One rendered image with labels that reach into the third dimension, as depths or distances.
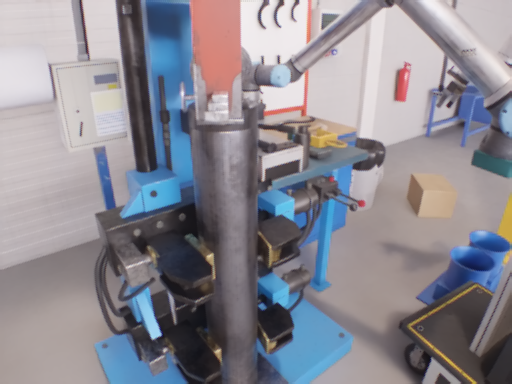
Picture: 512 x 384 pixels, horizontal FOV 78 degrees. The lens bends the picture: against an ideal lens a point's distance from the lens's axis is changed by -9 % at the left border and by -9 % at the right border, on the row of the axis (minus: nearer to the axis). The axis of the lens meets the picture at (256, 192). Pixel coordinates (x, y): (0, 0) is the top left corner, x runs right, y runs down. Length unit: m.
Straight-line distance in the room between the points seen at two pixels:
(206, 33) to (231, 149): 0.35
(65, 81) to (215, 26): 1.03
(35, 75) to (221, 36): 1.03
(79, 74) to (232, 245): 1.05
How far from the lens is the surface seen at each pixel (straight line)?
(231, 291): 1.28
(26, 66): 1.68
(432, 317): 2.09
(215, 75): 0.82
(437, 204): 3.73
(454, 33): 1.22
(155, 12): 1.38
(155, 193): 1.27
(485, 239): 2.99
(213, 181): 1.05
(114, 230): 1.24
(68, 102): 1.73
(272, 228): 1.29
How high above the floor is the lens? 1.68
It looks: 26 degrees down
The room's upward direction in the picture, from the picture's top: straight up
